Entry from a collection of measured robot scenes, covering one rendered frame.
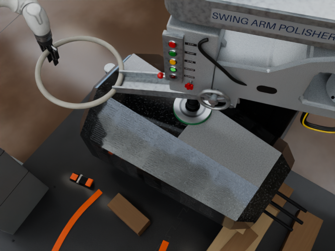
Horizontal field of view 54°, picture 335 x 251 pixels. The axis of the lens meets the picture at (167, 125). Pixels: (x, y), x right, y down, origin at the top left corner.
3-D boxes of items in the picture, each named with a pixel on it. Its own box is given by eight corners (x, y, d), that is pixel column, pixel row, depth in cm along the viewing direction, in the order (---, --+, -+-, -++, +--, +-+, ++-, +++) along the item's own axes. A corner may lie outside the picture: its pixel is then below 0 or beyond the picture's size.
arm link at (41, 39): (42, 39, 170) (45, 46, 175) (54, 28, 174) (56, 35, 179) (28, 31, 171) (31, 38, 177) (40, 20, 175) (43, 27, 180)
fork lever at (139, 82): (245, 77, 164) (244, 71, 160) (238, 109, 156) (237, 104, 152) (124, 70, 189) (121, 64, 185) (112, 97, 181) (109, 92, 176)
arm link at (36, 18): (55, 32, 172) (44, 15, 176) (48, 10, 158) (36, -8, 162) (36, 40, 169) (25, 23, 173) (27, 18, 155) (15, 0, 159)
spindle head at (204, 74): (251, 73, 162) (273, 1, 122) (243, 110, 152) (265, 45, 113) (180, 59, 168) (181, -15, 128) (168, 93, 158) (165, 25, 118)
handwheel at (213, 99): (231, 97, 153) (236, 77, 139) (227, 115, 148) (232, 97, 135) (200, 90, 155) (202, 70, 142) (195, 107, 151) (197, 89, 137)
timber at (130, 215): (109, 208, 241) (106, 204, 230) (121, 196, 245) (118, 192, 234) (139, 236, 231) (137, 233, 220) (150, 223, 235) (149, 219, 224)
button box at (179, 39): (183, 78, 146) (184, 33, 120) (182, 83, 144) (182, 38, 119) (166, 74, 147) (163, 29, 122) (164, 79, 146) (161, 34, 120)
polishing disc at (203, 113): (186, 129, 177) (186, 128, 176) (166, 101, 186) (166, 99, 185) (219, 112, 182) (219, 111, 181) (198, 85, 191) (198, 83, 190)
